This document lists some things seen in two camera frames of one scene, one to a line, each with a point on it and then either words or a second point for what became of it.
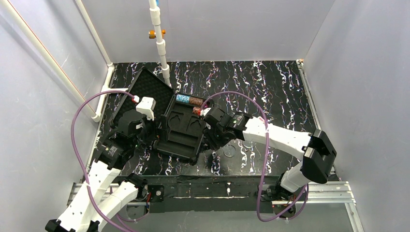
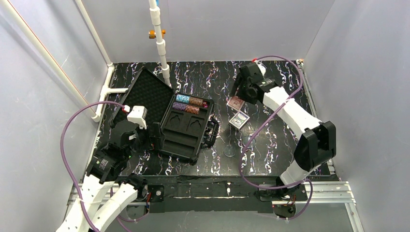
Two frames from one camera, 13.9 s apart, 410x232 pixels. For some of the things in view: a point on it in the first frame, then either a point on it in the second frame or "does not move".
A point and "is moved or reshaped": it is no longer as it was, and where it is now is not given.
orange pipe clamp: x=152 y=34 does not move
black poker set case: x=182 y=118 does not move
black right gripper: x=211 y=128 -> x=239 y=86
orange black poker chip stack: x=197 y=110 is moved or reshaped
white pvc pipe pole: x=154 y=9 does not move
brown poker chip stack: x=195 y=101 does not move
